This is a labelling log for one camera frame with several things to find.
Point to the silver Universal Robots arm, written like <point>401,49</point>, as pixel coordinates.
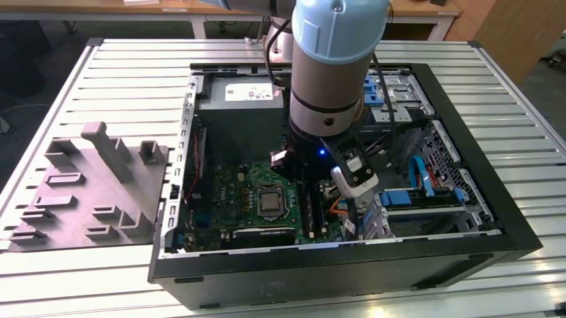
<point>327,83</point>

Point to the black RAM slot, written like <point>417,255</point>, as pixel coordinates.
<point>302,212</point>
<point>315,215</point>

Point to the silver CPU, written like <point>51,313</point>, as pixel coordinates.
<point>270,202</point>

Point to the grey power supply unit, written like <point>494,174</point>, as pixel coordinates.
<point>239,132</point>

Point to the green Dell motherboard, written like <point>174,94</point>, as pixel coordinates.
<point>234,198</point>

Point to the blue disk carrier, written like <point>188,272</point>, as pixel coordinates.
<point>374,96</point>
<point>398,198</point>

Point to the graphics card with heatsink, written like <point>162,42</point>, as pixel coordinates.
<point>265,233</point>

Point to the grey metal disk bay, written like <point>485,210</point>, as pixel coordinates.
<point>398,112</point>
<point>385,225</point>

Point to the black open PC case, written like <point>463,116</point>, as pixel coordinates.
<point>310,275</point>

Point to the blue VGA port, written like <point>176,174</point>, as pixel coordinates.
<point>180,241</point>

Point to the grey parts rack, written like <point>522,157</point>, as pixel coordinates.
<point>88,205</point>

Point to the wooden cabinet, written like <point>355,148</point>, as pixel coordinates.
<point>509,33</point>

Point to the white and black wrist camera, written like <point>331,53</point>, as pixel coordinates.
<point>358,165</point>

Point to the wooden desk with white frame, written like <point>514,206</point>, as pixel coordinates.
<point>419,8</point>

